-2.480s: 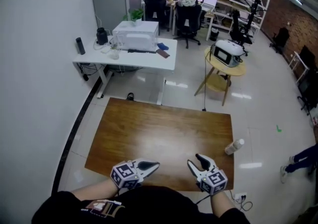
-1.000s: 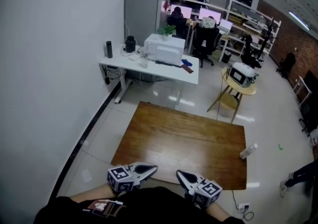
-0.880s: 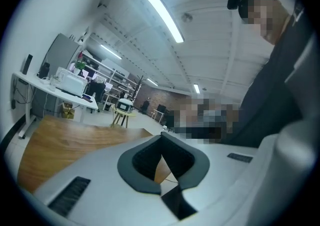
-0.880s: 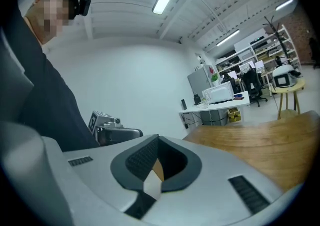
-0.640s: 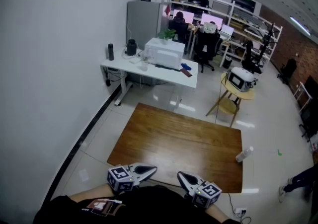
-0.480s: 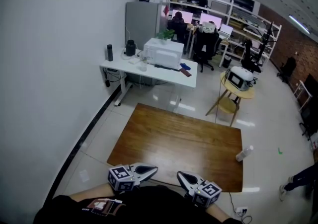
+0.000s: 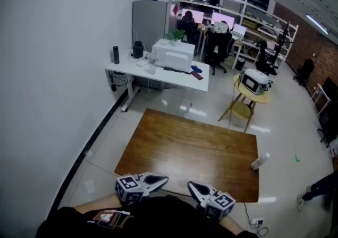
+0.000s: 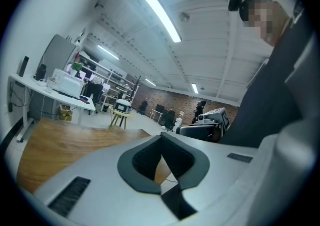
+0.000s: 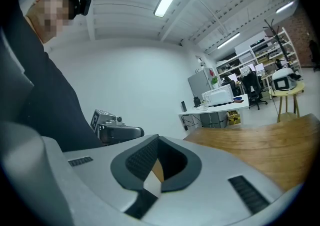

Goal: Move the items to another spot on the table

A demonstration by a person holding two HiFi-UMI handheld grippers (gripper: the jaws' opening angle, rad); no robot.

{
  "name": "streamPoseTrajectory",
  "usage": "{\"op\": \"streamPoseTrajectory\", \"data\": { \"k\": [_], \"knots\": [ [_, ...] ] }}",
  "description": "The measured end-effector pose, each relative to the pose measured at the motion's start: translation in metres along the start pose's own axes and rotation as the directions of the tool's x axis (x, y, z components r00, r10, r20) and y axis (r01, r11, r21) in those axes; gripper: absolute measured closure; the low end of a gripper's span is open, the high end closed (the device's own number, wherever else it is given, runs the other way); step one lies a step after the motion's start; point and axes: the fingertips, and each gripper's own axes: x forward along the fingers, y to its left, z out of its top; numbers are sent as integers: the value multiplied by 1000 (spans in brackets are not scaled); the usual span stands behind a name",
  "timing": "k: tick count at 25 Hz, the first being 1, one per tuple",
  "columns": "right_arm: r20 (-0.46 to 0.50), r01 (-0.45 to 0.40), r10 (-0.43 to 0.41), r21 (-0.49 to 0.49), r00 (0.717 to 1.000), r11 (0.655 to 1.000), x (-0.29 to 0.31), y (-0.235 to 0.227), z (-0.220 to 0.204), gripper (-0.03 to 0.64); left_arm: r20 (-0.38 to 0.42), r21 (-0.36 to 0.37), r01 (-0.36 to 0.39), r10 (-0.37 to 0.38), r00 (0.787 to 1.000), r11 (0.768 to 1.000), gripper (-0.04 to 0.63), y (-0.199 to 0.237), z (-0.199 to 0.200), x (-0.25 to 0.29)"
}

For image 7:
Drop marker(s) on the blue cloth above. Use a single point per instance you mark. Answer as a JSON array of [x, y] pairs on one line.
[[196, 68]]

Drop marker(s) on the person's left forearm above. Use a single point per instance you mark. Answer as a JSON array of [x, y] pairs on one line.
[[103, 202]]

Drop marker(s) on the person's black printed shirt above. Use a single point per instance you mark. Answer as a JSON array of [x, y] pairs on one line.
[[163, 218]]

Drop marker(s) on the round wooden side table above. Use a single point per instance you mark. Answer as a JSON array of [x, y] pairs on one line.
[[251, 98]]

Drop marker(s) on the black thermos flask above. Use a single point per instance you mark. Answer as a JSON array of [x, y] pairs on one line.
[[116, 55]]

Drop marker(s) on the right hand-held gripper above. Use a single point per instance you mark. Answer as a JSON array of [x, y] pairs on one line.
[[220, 205]]

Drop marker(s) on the clear glass cup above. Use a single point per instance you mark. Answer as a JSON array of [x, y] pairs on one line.
[[152, 68]]

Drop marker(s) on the lit computer monitor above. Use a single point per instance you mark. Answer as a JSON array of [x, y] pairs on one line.
[[199, 15], [228, 18]]

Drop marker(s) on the white shelving unit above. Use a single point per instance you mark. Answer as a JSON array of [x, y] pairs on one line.
[[253, 18]]

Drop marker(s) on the brown wooden table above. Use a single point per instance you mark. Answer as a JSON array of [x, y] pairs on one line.
[[185, 147]]

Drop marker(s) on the red hanging ornament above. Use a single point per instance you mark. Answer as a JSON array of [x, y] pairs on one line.
[[175, 9]]

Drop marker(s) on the person's right forearm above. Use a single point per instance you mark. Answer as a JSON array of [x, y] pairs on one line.
[[231, 226]]

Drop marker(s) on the white microwave oven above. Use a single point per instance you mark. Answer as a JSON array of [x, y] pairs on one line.
[[174, 53]]

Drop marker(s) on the brown wallet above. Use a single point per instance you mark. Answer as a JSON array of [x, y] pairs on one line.
[[196, 75]]

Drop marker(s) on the open laptop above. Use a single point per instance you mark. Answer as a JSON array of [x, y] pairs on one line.
[[239, 31]]

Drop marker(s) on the black flat bar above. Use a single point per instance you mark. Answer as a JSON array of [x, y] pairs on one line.
[[175, 70]]

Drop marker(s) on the black lidded jar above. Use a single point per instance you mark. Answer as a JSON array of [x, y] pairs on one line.
[[137, 49]]

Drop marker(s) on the white power strip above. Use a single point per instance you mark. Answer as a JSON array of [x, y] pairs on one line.
[[257, 221]]

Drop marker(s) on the green potted plant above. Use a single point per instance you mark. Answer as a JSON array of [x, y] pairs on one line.
[[175, 35]]

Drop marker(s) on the ceiling tube light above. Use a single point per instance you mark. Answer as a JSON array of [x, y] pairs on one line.
[[317, 23]]

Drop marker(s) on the white domed appliance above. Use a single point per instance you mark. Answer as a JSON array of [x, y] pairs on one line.
[[257, 76]]

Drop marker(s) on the black power adapter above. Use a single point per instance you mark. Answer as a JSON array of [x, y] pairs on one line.
[[114, 87]]

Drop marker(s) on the green floor tape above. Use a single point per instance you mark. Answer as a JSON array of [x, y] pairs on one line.
[[297, 159]]

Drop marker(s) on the clear plastic bottle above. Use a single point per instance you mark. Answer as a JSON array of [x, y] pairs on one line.
[[260, 161]]

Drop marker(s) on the black trash bin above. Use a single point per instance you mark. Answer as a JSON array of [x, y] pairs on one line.
[[239, 63]]

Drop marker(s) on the white office desk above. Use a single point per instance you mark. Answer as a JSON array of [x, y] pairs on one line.
[[169, 77]]

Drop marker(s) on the white folding rack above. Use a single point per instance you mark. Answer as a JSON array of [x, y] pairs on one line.
[[320, 97]]

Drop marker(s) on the white partition panel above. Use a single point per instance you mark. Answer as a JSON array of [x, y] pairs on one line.
[[174, 23]]

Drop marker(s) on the gray metal cabinet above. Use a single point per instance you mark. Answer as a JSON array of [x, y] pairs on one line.
[[149, 23]]

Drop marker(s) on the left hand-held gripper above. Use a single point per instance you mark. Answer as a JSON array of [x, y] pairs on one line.
[[129, 188]]

